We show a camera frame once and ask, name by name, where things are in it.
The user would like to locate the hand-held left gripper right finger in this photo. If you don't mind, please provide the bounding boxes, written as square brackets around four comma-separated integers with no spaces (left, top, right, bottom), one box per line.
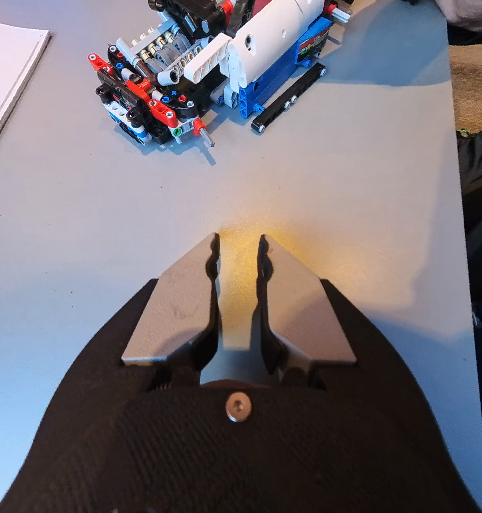
[258,234,359,376]

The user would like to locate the person's legs in dark pants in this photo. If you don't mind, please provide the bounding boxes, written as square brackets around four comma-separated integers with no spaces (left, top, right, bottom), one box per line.
[455,124,482,513]

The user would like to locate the long black toy beam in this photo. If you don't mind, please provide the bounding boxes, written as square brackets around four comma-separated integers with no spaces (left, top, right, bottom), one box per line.
[251,62,328,135]

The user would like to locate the flat instruction booklet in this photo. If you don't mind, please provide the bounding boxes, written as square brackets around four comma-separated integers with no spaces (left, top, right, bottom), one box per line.
[0,20,52,161]

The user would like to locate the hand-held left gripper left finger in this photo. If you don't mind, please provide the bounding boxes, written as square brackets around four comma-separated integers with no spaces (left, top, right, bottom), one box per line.
[121,232,221,372]

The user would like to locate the toy brick car model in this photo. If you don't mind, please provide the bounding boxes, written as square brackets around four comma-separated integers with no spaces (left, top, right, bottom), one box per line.
[88,0,352,148]

